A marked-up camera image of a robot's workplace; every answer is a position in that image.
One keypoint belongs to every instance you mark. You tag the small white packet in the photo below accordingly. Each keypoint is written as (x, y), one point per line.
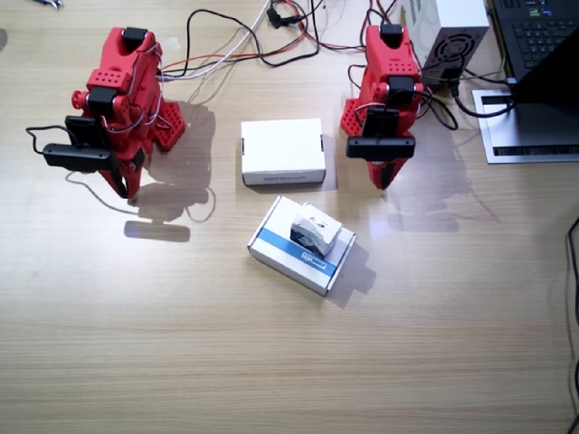
(314, 230)

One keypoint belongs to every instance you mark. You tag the red robot arm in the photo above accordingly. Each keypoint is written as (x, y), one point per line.
(389, 59)
(113, 59)

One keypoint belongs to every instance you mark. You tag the plain white cardboard box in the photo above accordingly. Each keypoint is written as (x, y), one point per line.
(282, 149)

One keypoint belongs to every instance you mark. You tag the blue and white box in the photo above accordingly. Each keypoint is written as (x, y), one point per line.
(276, 244)

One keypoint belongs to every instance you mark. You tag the white power supply unit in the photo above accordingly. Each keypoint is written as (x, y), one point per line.
(457, 27)

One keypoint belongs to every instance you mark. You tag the small pliers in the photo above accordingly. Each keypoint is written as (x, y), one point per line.
(50, 3)

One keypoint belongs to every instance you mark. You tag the black monitor screen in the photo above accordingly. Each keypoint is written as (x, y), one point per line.
(552, 99)

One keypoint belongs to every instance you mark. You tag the black laptop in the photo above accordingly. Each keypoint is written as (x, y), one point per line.
(538, 36)

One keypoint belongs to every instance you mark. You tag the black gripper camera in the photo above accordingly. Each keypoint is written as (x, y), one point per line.
(77, 157)
(380, 148)

